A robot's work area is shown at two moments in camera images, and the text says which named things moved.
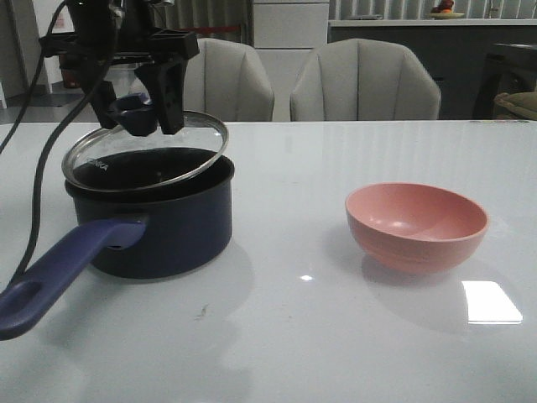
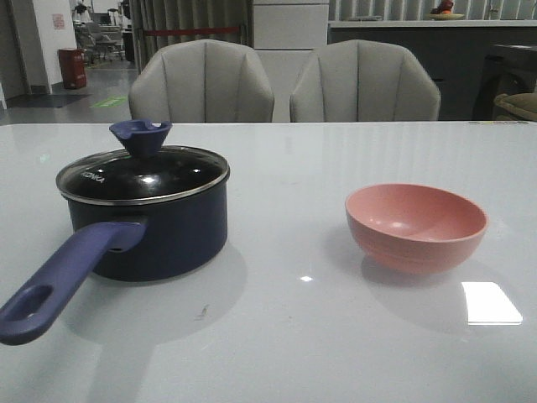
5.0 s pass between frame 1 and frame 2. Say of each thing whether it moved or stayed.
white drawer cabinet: stayed
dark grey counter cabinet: stayed
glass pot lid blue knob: moved
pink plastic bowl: stayed
